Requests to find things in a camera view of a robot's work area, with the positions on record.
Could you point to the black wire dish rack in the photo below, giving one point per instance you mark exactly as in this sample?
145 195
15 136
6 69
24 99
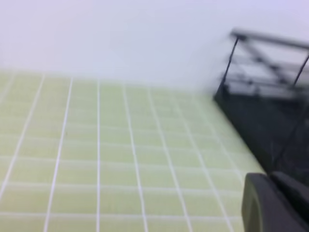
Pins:
271 114

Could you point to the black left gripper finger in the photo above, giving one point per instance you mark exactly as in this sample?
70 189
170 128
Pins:
274 203

